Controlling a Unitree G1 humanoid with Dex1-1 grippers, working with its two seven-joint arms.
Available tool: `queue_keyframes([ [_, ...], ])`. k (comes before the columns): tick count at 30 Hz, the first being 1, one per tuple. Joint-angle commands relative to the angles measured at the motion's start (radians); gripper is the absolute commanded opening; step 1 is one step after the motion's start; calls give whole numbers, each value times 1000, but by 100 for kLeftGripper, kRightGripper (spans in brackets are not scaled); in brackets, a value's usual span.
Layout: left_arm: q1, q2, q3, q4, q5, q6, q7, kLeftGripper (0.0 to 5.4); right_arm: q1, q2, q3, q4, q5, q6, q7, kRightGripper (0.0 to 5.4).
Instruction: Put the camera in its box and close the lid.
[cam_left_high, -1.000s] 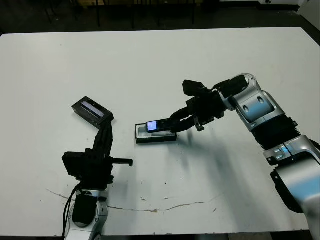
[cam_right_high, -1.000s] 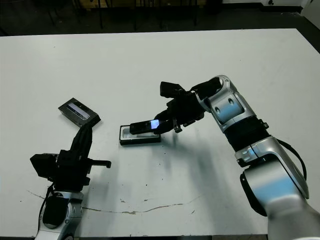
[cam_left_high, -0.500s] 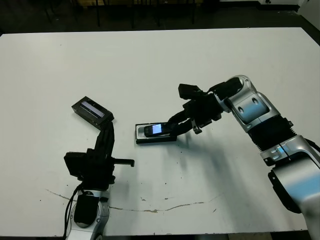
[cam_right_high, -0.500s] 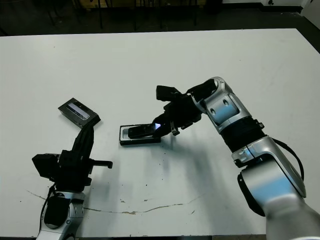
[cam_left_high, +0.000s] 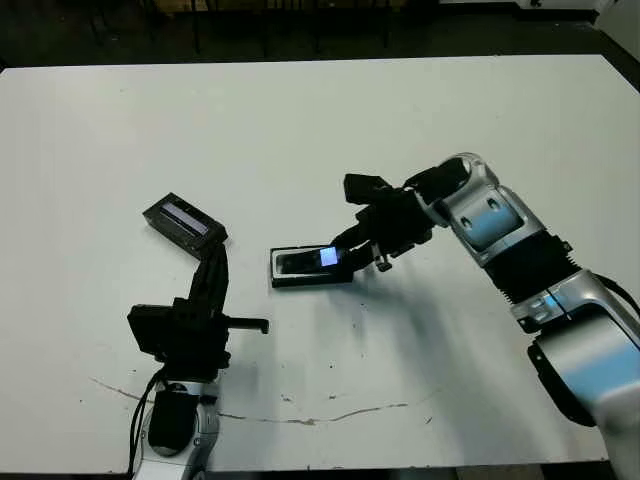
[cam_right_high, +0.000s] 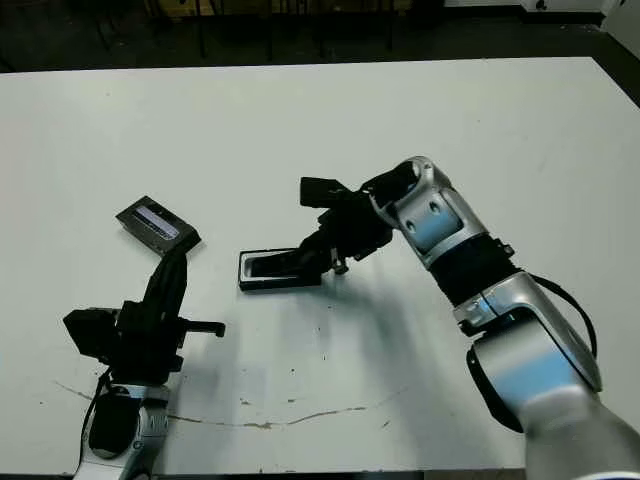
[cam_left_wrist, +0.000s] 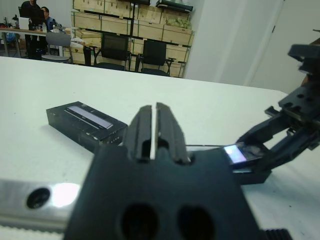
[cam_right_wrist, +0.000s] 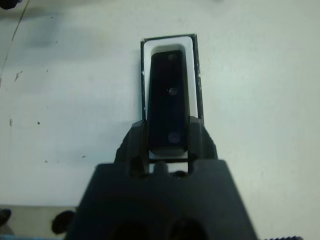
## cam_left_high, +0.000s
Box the black box base white insert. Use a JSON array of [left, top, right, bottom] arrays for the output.
[[269, 243, 354, 289]]

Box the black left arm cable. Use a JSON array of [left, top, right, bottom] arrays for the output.
[[127, 372, 169, 474]]

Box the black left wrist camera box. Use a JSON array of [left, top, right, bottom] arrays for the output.
[[126, 302, 177, 357]]

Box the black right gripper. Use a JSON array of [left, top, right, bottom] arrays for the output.
[[328, 189, 434, 274]]

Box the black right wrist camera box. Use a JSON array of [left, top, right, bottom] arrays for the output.
[[343, 173, 390, 206]]

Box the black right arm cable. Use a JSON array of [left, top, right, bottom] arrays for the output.
[[592, 272, 640, 351]]

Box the black printed box lid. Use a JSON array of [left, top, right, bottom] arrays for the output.
[[142, 190, 230, 259]]

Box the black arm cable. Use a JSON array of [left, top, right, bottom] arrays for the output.
[[127, 372, 169, 474], [592, 272, 640, 351]]

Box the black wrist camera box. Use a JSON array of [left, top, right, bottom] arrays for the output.
[[126, 302, 177, 357], [343, 173, 390, 206]]

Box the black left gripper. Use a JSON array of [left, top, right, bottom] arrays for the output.
[[155, 238, 272, 374]]

